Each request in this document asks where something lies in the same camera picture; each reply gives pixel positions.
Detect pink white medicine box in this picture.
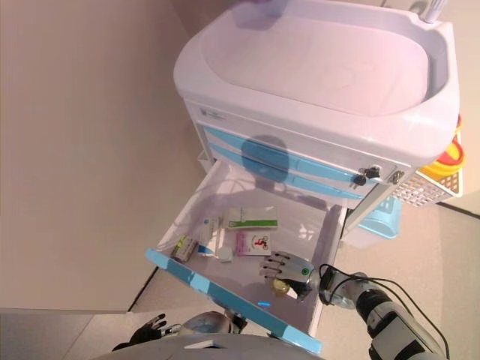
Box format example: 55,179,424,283
235,231,272,258

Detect blue lid waste bin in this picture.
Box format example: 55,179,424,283
346,196,402,251

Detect green white medicine box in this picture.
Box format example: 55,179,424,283
223,205,281,230

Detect white medical cart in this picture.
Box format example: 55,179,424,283
174,0,464,248

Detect black cart keys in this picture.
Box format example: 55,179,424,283
349,166,382,188

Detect grey robot torso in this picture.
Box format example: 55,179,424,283
89,331,323,360

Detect blue white medicine box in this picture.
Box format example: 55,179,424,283
197,217,226,258

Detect small yellow black box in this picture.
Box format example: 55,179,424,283
170,234,199,262

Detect white cart pole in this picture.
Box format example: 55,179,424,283
410,0,449,23

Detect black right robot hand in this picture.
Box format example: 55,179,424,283
258,250,320,303

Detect blue front cart drawer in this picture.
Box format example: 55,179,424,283
145,159,348,356
201,124,363,182
208,144,367,200

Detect white wire basket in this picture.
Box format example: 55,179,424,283
389,164,466,206

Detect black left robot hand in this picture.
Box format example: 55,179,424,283
129,313,183,344

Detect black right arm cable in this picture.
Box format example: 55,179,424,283
318,264,449,356

